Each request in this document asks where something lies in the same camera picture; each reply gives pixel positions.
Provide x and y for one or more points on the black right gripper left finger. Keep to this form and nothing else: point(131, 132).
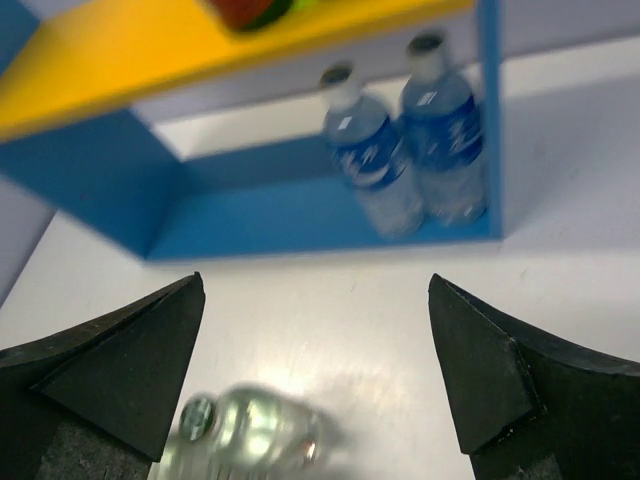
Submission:
point(97, 401)

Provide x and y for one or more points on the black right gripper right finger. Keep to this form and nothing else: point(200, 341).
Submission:
point(527, 404)

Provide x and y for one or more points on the clear glass bottle green cap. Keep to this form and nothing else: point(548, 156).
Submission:
point(247, 432)

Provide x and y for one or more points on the green Perrier glass bottle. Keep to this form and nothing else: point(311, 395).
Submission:
point(251, 15)

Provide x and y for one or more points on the blue and yellow shelf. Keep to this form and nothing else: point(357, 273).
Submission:
point(259, 179)

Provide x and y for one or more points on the right blue label water bottle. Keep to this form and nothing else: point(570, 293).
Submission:
point(442, 127)

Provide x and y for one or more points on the blue label water bottle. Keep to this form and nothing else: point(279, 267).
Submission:
point(442, 127)
point(369, 151)

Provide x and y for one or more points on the left blue label water bottle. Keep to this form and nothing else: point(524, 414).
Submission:
point(369, 151)

